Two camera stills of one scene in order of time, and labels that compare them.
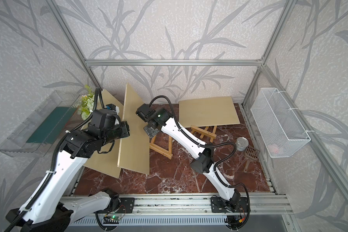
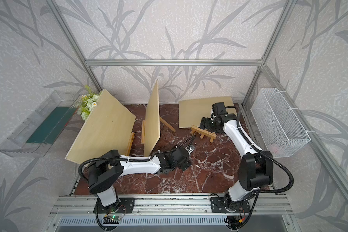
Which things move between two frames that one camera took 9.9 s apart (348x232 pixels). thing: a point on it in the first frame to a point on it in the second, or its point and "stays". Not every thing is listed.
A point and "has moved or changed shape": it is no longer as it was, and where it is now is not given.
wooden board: x=134 y=151 has moved or changed shape
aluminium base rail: x=262 y=204 stays
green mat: x=51 y=127 stays
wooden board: x=207 y=112 stays
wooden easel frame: x=163 y=152 to x=143 y=128
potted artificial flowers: x=87 y=103 stays
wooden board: x=108 y=163 has moved or changed shape
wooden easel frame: x=195 y=129 stays
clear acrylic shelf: x=36 y=134 stays
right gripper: x=148 y=131 to x=206 y=120
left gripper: x=125 y=128 to x=185 y=166
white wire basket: x=282 y=130 stays
